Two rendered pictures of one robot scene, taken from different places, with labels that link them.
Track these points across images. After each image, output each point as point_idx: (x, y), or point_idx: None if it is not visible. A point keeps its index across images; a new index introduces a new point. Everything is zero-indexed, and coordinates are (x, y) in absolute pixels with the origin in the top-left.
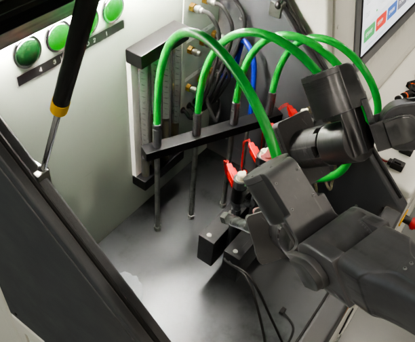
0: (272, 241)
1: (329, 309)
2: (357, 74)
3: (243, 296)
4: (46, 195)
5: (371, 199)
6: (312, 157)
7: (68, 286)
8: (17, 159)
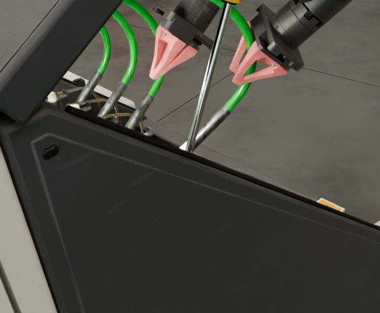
0: (290, 48)
1: (243, 171)
2: None
3: None
4: (220, 164)
5: None
6: (215, 7)
7: (261, 269)
8: (185, 151)
